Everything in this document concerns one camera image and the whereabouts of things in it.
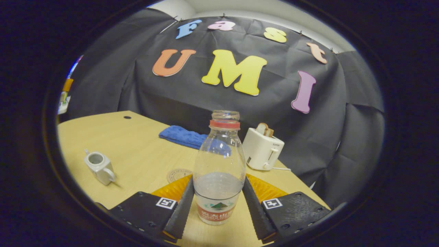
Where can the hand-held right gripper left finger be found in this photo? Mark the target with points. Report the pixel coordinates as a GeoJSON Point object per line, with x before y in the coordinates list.
{"type": "Point", "coordinates": [181, 212]}

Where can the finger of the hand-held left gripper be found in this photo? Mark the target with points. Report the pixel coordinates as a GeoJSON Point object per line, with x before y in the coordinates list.
{"type": "Point", "coordinates": [68, 85]}

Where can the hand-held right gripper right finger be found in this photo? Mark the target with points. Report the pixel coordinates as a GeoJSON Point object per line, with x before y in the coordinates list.
{"type": "Point", "coordinates": [255, 212]}

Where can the round cork coaster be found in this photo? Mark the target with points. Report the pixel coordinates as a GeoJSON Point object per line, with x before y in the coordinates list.
{"type": "Point", "coordinates": [176, 175]}

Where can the clear plastic water bottle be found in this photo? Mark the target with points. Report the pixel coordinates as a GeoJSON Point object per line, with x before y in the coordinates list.
{"type": "Point", "coordinates": [219, 185]}

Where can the white ceramic teacup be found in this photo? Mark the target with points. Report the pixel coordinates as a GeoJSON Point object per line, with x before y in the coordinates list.
{"type": "Point", "coordinates": [103, 171]}

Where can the green drink bottle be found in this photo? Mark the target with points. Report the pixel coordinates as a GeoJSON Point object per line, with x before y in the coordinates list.
{"type": "Point", "coordinates": [63, 97]}

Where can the computer monitor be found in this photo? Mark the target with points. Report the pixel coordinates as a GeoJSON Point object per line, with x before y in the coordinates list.
{"type": "Point", "coordinates": [73, 67]}

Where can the white toaster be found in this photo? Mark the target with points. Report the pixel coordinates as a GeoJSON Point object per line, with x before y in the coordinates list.
{"type": "Point", "coordinates": [260, 152]}

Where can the blue folded towel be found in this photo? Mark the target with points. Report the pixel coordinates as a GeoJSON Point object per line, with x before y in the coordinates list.
{"type": "Point", "coordinates": [181, 135]}

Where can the toasted bread slice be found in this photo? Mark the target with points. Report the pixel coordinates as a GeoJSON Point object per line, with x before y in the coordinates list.
{"type": "Point", "coordinates": [264, 130]}

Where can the black backdrop cloth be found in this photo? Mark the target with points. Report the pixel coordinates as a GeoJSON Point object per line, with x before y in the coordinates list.
{"type": "Point", "coordinates": [308, 144]}

